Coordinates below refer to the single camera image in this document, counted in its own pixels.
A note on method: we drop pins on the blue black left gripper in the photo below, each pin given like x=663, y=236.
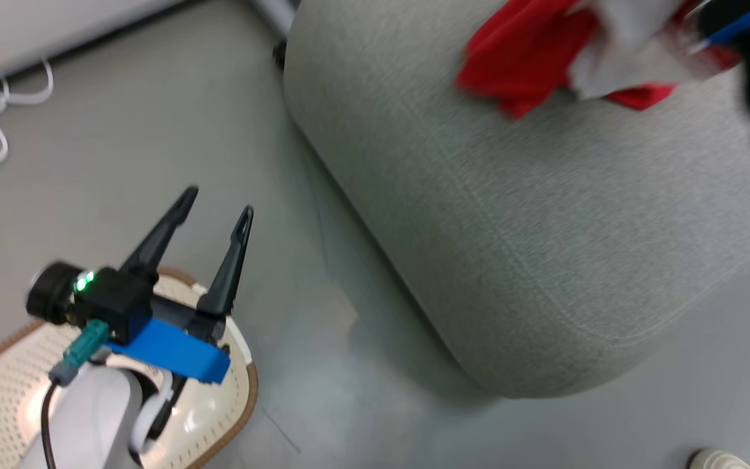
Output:
x=173, y=348

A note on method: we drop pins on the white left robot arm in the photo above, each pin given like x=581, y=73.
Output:
x=95, y=417

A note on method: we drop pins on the large white partition panel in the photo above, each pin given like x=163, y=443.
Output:
x=36, y=26

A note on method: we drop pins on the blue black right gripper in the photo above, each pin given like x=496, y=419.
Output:
x=733, y=16

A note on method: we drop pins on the grey fabric ottoman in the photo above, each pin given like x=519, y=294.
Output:
x=531, y=215

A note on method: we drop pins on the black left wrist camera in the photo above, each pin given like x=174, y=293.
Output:
x=111, y=299

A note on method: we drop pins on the red and white cloth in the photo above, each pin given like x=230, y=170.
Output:
x=525, y=52

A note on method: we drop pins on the teal left camera connector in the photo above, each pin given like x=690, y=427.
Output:
x=85, y=345

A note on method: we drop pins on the beige shoe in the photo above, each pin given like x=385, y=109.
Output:
x=717, y=459

